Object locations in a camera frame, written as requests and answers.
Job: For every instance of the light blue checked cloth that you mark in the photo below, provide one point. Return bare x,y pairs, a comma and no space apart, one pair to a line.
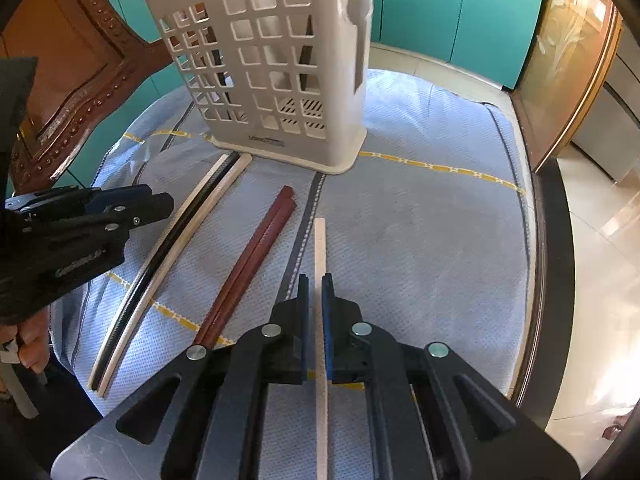
425,260

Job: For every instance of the cream chopstick pair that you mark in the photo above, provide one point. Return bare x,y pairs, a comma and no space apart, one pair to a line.
152,287

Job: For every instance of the person's left hand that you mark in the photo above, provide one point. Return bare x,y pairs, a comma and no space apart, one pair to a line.
32,345

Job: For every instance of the white plastic utensil basket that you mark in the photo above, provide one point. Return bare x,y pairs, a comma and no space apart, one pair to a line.
350,125

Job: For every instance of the carved wooden chair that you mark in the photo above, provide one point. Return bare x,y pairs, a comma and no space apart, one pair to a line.
75,60

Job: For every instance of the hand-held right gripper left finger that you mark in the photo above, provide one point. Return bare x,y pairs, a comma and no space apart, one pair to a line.
303,330

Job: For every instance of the black chopstick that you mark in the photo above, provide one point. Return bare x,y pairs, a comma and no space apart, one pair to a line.
138,285

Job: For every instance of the wooden framed glass sliding door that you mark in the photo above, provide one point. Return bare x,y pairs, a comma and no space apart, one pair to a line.
565,60

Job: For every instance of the teal lower kitchen cabinets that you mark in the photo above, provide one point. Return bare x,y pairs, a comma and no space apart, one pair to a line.
450,10

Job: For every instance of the white chopstick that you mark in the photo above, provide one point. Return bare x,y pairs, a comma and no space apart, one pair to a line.
129,285
320,245

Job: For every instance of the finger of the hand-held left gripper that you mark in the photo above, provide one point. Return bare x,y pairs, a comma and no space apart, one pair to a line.
150,210
120,196

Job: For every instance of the silver refrigerator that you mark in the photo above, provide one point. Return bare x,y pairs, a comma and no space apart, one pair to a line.
625,110

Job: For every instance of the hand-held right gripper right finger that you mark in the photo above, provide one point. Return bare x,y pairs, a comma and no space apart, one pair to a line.
327,330

